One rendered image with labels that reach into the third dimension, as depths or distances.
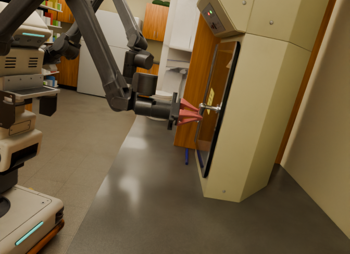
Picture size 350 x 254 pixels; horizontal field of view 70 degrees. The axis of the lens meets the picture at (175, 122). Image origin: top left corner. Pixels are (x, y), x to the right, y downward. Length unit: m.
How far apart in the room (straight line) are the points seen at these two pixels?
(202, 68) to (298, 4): 0.45
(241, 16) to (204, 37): 0.37
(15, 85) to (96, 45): 0.58
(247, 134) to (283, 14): 0.31
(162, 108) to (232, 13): 0.31
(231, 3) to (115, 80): 0.38
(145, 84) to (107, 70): 0.13
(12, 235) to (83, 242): 1.07
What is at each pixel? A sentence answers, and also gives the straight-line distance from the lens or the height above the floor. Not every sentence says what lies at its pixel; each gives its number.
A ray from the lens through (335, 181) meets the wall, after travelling 0.98.
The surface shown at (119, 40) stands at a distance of 5.64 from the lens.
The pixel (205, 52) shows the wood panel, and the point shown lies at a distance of 1.02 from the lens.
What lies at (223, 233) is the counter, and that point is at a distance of 0.67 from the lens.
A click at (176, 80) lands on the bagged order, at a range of 2.04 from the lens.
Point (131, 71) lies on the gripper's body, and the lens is 1.10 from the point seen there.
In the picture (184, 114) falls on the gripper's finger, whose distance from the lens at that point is 0.72.
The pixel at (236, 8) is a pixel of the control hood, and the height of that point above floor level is 1.46.
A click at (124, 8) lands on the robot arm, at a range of 1.26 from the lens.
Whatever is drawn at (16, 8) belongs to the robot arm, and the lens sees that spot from 1.00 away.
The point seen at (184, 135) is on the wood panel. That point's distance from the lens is 1.08.
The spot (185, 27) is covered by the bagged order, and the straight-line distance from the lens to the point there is 2.05.
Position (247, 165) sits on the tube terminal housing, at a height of 1.07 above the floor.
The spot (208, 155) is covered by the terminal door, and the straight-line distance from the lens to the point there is 0.73.
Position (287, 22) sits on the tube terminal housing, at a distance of 0.71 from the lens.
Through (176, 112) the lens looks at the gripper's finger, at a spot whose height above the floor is 1.17.
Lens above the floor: 1.34
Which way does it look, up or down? 16 degrees down
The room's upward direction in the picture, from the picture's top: 11 degrees clockwise
